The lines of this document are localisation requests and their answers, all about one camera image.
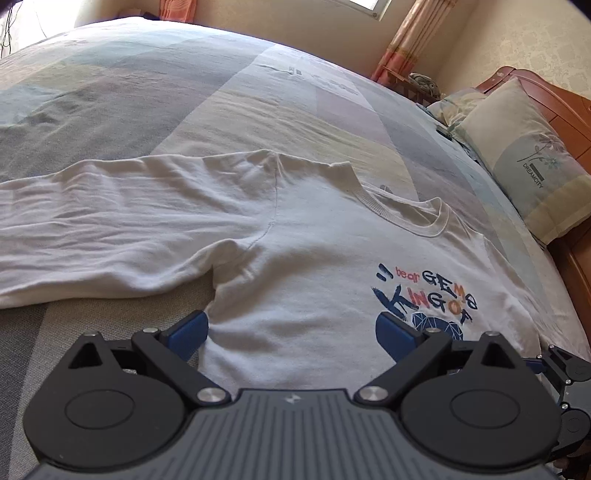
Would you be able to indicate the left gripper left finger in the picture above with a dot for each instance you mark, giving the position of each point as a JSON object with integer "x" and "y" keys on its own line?
{"x": 164, "y": 355}

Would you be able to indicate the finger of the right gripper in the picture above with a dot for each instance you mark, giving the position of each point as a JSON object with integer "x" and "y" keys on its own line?
{"x": 560, "y": 367}

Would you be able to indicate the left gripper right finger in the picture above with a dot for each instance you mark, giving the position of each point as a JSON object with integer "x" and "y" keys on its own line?
{"x": 416, "y": 354}

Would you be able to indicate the white printed sweatshirt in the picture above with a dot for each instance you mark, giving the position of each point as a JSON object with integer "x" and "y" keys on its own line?
{"x": 304, "y": 259}

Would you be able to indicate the front pastel pillow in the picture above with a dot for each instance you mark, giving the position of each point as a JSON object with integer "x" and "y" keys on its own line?
{"x": 528, "y": 160}

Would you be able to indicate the pastel pillow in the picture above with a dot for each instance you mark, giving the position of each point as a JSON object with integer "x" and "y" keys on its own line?
{"x": 528, "y": 160}
{"x": 454, "y": 108}

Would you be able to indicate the rear pastel pillow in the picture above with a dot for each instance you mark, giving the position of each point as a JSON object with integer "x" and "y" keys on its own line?
{"x": 454, "y": 108}

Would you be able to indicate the patchwork pastel bed sheet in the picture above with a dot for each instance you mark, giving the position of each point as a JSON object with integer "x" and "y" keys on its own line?
{"x": 133, "y": 87}

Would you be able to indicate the wooden bedside table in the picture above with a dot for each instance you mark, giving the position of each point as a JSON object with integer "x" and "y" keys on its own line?
{"x": 408, "y": 88}

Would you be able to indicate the right orange striped curtain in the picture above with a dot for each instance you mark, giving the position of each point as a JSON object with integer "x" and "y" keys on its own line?
{"x": 418, "y": 28}

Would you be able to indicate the orange striped curtain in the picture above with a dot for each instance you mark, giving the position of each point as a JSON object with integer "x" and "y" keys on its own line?
{"x": 177, "y": 10}
{"x": 418, "y": 28}

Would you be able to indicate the left orange striped curtain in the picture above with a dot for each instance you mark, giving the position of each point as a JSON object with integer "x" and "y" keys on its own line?
{"x": 177, "y": 10}

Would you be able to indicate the window with white frame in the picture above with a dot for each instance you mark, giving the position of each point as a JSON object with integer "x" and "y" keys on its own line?
{"x": 374, "y": 8}

